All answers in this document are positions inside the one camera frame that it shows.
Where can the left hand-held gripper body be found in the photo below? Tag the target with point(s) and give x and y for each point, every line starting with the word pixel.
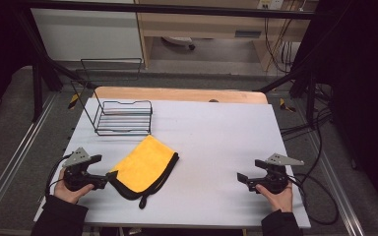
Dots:
pixel 77 178

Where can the black horizontal frame beam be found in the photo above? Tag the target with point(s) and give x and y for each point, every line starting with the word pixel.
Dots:
pixel 164 9

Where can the aluminium floor rail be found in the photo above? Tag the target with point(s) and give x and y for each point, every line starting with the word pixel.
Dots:
pixel 338 193
pixel 10 164

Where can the white foam board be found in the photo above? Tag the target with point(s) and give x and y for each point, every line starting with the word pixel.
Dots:
pixel 210 141

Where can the yellow black floor tape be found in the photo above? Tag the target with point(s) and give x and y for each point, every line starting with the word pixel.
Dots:
pixel 287 105
pixel 73 101

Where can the white office chair base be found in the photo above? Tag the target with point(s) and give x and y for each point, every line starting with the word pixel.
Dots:
pixel 178 41

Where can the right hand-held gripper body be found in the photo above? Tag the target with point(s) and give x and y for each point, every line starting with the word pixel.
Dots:
pixel 273 178

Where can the light wooden desk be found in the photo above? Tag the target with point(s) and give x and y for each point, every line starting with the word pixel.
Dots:
pixel 206 24

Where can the white wall socket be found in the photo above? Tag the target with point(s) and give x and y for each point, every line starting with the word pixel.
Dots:
pixel 270 4

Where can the yellow towel with black trim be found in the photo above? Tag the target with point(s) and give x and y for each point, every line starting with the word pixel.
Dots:
pixel 142 164

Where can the white cabinet panel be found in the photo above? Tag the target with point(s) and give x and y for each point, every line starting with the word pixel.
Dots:
pixel 85 34

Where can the wooden table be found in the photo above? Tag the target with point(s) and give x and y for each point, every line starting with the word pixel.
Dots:
pixel 183 95

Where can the person's right hand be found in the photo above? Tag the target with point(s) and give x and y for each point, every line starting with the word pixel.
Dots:
pixel 278 198

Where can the black frame stand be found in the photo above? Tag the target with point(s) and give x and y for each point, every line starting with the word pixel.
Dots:
pixel 310 88
pixel 37 88

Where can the person's left hand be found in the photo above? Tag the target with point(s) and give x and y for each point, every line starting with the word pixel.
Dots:
pixel 67 193

